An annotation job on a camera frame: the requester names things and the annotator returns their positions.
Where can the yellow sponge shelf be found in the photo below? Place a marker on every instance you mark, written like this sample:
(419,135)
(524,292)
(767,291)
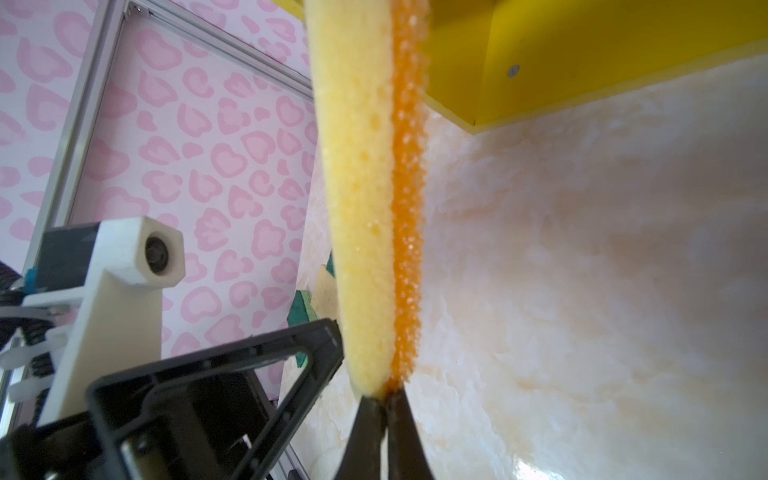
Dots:
(368,73)

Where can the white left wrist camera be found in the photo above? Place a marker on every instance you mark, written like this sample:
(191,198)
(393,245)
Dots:
(119,308)

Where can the yellow sponge left floor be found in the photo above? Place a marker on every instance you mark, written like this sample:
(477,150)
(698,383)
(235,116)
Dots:
(324,296)

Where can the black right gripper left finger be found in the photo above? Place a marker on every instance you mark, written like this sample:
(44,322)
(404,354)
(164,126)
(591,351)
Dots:
(362,456)

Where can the green scouring pad left upper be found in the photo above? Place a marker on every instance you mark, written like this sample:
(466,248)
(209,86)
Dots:
(301,310)

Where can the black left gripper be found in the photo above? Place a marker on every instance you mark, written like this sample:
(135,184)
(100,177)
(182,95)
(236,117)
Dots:
(202,415)

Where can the aluminium frame profile left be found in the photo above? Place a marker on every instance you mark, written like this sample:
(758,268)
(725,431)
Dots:
(157,85)

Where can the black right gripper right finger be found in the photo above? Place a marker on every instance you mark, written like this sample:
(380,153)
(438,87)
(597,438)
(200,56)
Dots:
(406,456)

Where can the yellow wooden shelf unit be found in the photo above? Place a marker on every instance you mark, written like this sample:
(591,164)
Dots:
(489,63)

